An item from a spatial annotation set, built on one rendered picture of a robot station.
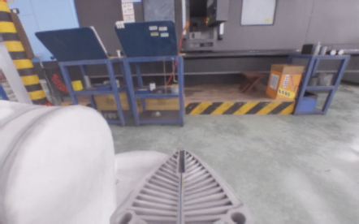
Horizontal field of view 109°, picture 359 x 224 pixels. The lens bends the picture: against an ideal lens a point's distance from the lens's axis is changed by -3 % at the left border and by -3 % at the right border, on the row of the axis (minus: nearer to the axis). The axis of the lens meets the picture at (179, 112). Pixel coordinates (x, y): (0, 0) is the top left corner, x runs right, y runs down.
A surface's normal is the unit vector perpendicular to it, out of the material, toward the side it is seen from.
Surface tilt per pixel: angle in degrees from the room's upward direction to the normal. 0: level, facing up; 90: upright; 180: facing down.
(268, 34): 87
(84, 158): 90
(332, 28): 87
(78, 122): 81
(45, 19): 87
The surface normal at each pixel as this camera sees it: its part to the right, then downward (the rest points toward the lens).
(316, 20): -0.07, 0.36
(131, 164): -0.03, 0.07
